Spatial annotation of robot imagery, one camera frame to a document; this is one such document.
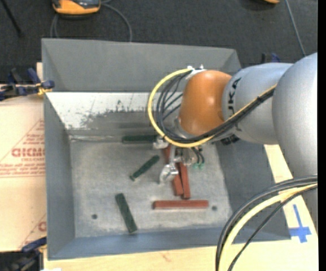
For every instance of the grey metal bin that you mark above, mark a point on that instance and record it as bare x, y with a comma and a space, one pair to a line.
101, 185

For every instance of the brown cardboard board, red print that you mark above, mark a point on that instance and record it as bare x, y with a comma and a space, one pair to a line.
16, 179

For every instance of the black cylinder on white bracket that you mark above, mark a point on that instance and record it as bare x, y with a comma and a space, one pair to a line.
230, 140

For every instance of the dark green flat block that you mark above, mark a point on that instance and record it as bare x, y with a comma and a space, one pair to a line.
137, 139
144, 167
126, 213

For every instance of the red-brown flat block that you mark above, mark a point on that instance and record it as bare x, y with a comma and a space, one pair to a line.
180, 204
177, 186
186, 185

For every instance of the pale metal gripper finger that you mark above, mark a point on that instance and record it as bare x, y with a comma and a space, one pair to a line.
164, 175
174, 170

